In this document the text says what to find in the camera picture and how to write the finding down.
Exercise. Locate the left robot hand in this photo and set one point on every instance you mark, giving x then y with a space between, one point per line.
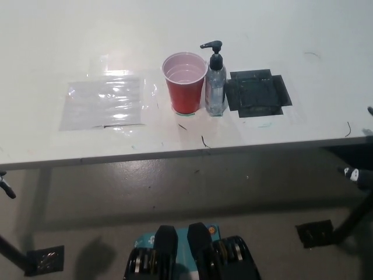
5 183

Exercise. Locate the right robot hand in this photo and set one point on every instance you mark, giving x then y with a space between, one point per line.
357 176

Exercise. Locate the clear pump soap bottle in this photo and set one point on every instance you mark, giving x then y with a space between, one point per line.
215 84

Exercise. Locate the robot torso black teal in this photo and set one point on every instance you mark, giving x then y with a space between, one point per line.
190 256

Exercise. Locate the clear plastic sheet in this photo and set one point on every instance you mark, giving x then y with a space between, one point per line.
105 105

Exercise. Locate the black tape patch on table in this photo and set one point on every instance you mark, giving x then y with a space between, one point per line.
258 92

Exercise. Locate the red plastic cup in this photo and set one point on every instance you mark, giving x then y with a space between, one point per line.
185 86

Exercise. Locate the dark table frame beam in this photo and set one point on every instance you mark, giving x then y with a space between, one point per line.
349 156

